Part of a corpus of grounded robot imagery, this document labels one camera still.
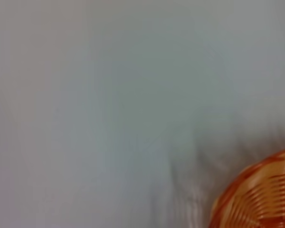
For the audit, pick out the orange woven plastic basket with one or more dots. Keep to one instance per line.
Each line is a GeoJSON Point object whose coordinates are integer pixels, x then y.
{"type": "Point", "coordinates": [261, 194]}

